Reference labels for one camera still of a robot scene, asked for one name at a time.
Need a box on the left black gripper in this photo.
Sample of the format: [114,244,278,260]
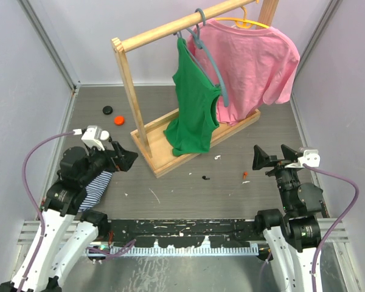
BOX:
[80,141,138,185]

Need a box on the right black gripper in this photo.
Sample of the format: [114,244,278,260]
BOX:
[252,143,304,210]

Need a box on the yellow clothes hanger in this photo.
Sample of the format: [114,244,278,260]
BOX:
[216,0,279,29]

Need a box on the green tank top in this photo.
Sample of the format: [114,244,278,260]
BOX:
[164,38,221,156]

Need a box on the orange earbud case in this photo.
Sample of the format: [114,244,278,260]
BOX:
[114,116,125,125]

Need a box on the wooden clothes rack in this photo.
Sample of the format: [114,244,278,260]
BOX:
[111,0,280,179]

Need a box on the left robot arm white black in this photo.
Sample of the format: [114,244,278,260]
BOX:
[0,141,138,291]

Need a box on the blue white striped cloth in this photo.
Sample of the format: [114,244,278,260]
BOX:
[78,172,113,212]

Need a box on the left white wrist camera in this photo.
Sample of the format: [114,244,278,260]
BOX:
[81,125,110,151]

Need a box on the pink t-shirt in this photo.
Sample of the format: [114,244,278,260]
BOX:
[187,19,300,125]

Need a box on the grey slotted cable duct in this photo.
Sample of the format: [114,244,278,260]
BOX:
[86,242,260,257]

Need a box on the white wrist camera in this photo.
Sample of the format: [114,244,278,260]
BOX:
[285,148,321,169]
[81,125,110,151]

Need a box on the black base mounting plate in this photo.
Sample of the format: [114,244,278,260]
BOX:
[96,219,265,248]

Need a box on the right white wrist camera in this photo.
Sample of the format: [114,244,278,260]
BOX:
[285,148,321,169]

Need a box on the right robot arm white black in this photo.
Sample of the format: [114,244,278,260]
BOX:
[252,145,323,291]

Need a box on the grey-blue clothes hanger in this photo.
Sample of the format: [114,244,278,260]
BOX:
[173,8,229,107]

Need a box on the black earbud case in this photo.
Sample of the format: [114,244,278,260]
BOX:
[102,105,113,115]

